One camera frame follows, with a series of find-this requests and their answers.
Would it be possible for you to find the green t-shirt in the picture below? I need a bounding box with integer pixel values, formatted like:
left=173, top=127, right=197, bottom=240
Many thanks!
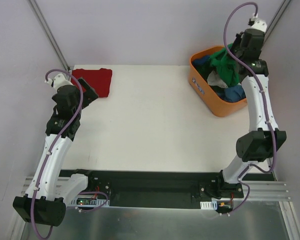
left=209, top=47, right=239, bottom=87

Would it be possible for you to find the orange plastic basket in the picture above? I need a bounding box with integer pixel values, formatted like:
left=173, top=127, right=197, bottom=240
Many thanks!
left=188, top=45, right=248, bottom=117

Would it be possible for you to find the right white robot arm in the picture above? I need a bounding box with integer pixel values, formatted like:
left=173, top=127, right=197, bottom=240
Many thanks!
left=203, top=28, right=287, bottom=199

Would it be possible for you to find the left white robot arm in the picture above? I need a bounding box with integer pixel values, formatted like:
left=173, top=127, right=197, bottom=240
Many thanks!
left=12, top=74, right=98, bottom=227

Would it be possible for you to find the folded red t-shirt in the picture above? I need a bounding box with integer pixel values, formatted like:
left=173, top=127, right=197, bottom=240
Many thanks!
left=72, top=68, right=113, bottom=98

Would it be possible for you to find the white printed t-shirt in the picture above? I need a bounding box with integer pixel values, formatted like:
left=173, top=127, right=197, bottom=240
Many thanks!
left=207, top=70, right=228, bottom=89

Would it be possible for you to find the dark blue t-shirt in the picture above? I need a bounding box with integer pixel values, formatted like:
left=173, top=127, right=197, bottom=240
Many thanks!
left=191, top=55, right=212, bottom=78

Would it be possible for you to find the right aluminium post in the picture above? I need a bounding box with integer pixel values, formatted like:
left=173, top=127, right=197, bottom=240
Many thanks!
left=264, top=0, right=292, bottom=43

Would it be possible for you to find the aluminium post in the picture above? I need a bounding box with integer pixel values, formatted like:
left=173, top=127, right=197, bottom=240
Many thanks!
left=26, top=0, right=71, bottom=71
left=264, top=0, right=292, bottom=43

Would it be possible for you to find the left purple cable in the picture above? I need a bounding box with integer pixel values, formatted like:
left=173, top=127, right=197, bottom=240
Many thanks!
left=29, top=68, right=85, bottom=239

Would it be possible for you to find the left aluminium post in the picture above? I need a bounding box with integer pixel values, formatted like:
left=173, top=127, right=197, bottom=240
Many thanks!
left=26, top=0, right=71, bottom=71

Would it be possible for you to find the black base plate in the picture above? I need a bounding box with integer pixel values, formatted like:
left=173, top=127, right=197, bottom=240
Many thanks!
left=59, top=169, right=244, bottom=209

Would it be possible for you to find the left white cable duct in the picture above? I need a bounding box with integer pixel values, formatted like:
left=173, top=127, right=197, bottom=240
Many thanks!
left=67, top=197, right=110, bottom=208

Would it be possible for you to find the white cable duct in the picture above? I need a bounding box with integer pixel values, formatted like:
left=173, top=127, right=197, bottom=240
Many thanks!
left=200, top=200, right=218, bottom=211
left=67, top=197, right=110, bottom=208

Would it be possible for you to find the aluminium frame rail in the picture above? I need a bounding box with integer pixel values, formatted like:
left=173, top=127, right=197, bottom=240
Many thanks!
left=20, top=176, right=293, bottom=202

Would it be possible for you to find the right white cable duct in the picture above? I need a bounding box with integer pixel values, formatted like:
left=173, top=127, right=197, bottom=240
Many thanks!
left=200, top=200, right=218, bottom=211

